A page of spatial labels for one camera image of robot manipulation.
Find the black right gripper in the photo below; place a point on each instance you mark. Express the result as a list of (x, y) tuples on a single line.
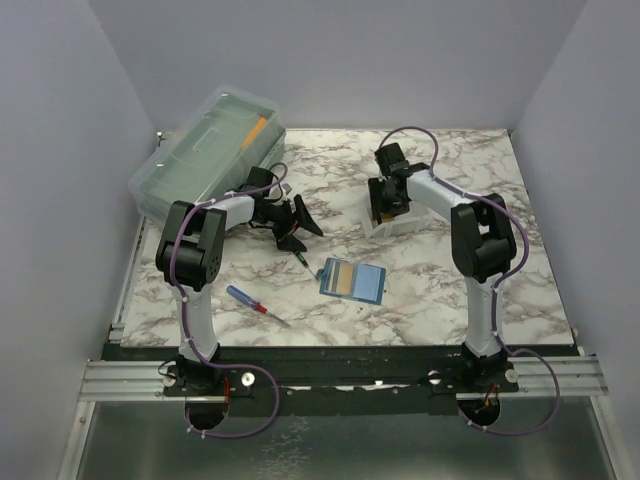
[(379, 207)]

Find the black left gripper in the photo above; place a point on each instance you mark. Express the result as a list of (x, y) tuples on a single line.
[(287, 241)]

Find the white plastic card tray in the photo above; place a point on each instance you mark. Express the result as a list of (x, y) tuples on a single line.
[(412, 222)]

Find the blue leather card holder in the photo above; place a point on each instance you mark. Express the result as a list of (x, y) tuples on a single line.
[(368, 282)]

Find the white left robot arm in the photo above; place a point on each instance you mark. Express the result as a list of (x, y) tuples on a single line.
[(190, 251)]

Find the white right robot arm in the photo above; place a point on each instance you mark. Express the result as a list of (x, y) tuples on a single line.
[(482, 240)]

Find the green black screwdriver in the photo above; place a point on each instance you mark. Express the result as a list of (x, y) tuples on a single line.
[(300, 257)]

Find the blue red screwdriver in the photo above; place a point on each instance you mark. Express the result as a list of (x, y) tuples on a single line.
[(253, 304)]

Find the orange pen in box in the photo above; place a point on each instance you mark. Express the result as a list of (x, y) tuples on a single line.
[(254, 132)]

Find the clear plastic storage box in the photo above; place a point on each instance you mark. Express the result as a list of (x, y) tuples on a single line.
[(203, 158)]

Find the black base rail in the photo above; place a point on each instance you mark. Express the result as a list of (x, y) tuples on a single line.
[(313, 404)]

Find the aluminium frame rail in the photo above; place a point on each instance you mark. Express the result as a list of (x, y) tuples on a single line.
[(119, 381)]

